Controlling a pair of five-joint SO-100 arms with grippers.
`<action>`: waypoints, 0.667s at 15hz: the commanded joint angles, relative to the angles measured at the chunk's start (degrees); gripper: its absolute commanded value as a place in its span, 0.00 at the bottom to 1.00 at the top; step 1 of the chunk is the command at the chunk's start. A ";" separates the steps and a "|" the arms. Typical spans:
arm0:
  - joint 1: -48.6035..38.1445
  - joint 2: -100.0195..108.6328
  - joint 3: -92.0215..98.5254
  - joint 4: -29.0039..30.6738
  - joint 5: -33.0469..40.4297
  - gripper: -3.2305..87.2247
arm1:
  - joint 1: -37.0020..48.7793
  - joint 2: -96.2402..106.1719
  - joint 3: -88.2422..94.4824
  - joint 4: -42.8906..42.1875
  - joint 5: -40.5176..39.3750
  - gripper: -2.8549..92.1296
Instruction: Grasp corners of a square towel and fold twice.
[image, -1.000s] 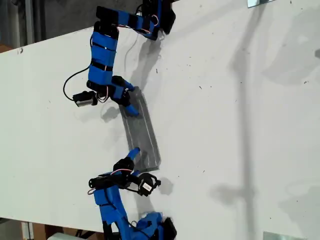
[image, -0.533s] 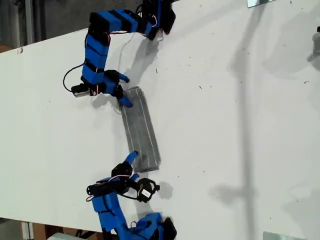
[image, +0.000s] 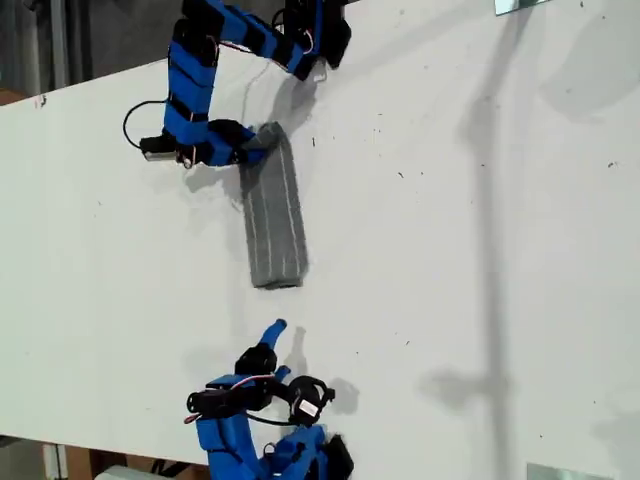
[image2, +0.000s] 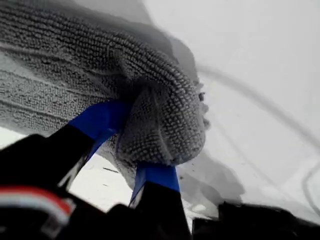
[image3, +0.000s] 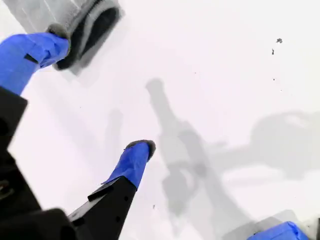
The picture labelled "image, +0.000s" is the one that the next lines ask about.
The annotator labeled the grey striped square towel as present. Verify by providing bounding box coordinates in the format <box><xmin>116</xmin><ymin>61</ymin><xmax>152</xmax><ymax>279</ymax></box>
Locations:
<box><xmin>239</xmin><ymin>120</ymin><xmax>310</xmax><ymax>291</ymax></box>

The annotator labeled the brown cardboard box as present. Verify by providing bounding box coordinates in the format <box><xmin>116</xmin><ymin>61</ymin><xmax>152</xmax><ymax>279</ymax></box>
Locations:
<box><xmin>63</xmin><ymin>444</ymin><xmax>95</xmax><ymax>480</ymax></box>

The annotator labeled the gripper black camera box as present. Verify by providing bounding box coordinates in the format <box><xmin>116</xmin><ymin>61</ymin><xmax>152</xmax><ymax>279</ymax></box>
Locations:
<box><xmin>286</xmin><ymin>374</ymin><xmax>337</xmax><ymax>427</ymax></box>
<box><xmin>139</xmin><ymin>134</ymin><xmax>180</xmax><ymax>165</ymax></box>

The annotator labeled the camera black cable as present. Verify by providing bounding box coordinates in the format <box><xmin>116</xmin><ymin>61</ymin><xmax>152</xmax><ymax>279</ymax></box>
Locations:
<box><xmin>122</xmin><ymin>99</ymin><xmax>170</xmax><ymax>150</ymax></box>
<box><xmin>243</xmin><ymin>408</ymin><xmax>297</xmax><ymax>428</ymax></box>

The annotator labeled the white table bracket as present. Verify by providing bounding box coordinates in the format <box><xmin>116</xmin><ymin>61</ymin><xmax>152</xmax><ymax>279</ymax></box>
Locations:
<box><xmin>41</xmin><ymin>442</ymin><xmax>69</xmax><ymax>480</ymax></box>

